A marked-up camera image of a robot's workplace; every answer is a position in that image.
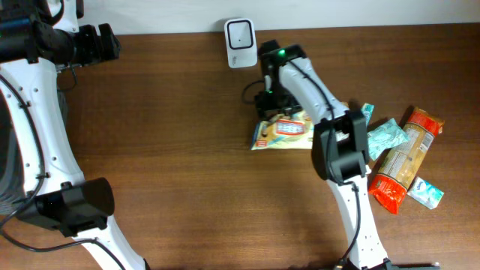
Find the beige snack bag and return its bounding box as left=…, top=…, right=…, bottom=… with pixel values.
left=250, top=110, right=314, bottom=150

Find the teal Kleenex tissue pack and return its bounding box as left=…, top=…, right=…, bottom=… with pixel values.
left=361, top=103, right=374, bottom=125

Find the orange noodle packet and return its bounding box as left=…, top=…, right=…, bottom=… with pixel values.
left=369, top=107, right=444, bottom=215

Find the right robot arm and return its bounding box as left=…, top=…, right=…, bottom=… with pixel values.
left=254, top=40, right=394, bottom=269

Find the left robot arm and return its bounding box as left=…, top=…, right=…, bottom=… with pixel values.
left=1, top=0, right=149, bottom=269

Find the white barcode scanner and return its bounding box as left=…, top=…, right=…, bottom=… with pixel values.
left=223, top=18, right=258, bottom=69

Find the dark grey plastic basket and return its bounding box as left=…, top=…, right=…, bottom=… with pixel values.
left=1, top=97, right=25, bottom=215

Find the left black cable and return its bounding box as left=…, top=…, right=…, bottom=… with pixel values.
left=0, top=63, right=127, bottom=270

